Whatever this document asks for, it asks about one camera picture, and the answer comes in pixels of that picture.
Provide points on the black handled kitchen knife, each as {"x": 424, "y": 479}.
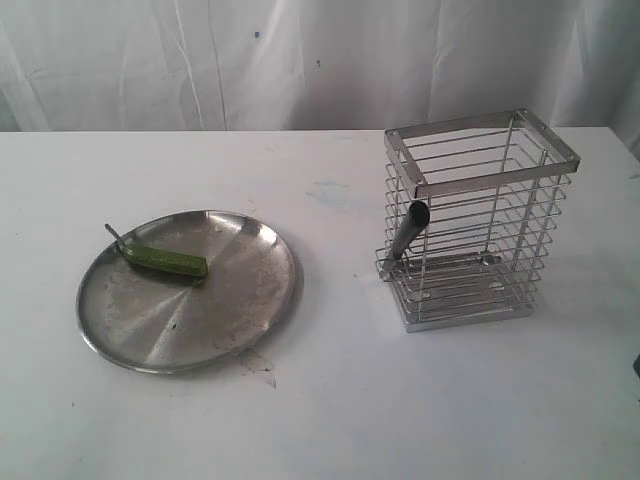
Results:
{"x": 444, "y": 245}

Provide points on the green chili pepper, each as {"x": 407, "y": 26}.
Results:
{"x": 160, "y": 260}

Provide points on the round steel plate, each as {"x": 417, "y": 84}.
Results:
{"x": 162, "y": 323}

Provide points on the white backdrop curtain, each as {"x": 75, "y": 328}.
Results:
{"x": 242, "y": 65}

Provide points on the wire metal utensil holder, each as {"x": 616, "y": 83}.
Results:
{"x": 510, "y": 159}

